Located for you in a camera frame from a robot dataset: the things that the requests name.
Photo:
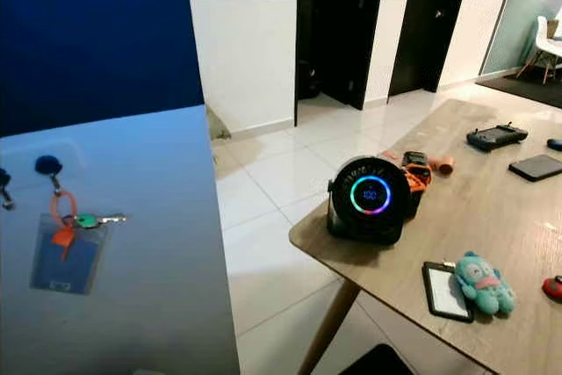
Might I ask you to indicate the green head key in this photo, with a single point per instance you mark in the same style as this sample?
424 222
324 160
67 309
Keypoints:
86 220

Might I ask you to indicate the red small object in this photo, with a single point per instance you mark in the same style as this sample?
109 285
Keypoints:
553 289

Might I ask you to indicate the black tablet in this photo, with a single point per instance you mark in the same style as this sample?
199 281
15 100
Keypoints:
536 167

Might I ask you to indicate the black doorway frame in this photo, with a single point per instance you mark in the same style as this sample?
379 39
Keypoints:
364 24

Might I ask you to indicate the dark blue small object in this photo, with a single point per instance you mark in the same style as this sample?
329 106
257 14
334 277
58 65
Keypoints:
555 143

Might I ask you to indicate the black handheld controller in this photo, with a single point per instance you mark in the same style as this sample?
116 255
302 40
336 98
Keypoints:
496 138

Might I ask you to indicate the orange black handheld tool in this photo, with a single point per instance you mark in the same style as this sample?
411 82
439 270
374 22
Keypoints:
414 164

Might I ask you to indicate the black closed door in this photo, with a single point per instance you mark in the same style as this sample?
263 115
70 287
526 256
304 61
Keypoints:
430 15

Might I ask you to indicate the wooden table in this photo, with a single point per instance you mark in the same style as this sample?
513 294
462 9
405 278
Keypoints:
492 217

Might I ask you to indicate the black round speaker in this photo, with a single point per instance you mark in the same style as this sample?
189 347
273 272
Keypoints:
347 217

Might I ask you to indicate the teal plush toy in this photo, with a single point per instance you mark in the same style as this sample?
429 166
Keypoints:
485 287

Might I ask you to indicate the black rounded floor mat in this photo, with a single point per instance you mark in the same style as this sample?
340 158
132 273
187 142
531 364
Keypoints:
376 363

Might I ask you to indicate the dark floor carpet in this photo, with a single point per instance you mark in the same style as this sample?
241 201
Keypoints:
527 92

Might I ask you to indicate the white chair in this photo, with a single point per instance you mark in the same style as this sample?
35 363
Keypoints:
546 41

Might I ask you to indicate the clear card holder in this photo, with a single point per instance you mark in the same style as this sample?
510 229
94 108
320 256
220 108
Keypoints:
66 278

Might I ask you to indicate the dark card holder white card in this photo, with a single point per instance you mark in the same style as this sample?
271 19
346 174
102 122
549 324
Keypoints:
446 296

